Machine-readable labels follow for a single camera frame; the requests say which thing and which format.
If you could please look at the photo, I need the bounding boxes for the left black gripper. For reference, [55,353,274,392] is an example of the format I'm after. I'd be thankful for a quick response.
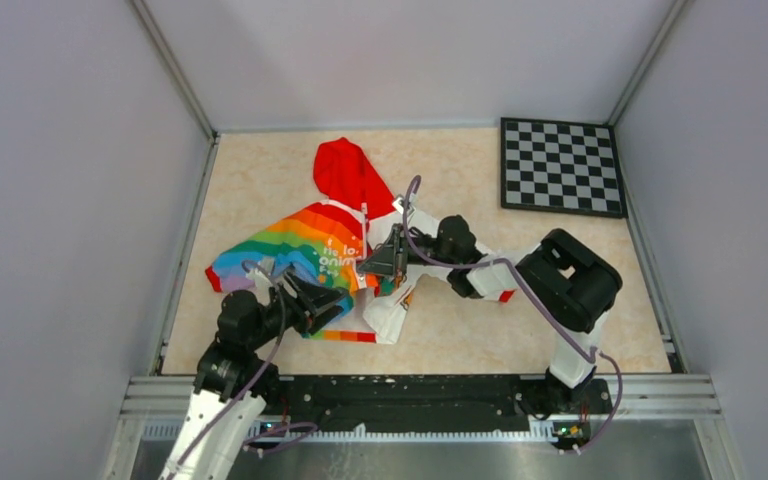
[247,269,348,350]

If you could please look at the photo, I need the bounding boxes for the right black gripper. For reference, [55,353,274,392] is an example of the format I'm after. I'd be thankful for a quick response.
[357,224,457,279]

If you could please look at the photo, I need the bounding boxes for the rainbow white red hooded jacket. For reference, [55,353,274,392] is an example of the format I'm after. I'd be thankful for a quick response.
[205,138,448,344]

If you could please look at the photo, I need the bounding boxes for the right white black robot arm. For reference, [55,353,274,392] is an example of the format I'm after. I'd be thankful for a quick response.
[359,215,623,412]

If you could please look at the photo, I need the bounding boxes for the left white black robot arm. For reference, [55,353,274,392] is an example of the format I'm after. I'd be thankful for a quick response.
[160,264,349,479]

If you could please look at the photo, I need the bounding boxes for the black white checkerboard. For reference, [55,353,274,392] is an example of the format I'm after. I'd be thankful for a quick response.
[499,117,628,219]

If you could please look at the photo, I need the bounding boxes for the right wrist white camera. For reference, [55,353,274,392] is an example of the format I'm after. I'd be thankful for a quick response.
[392,195,415,217]

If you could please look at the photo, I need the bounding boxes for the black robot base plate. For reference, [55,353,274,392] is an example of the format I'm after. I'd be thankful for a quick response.
[264,374,613,433]

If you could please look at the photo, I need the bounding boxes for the aluminium frame rail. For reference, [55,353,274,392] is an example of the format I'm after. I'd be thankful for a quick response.
[105,373,745,479]

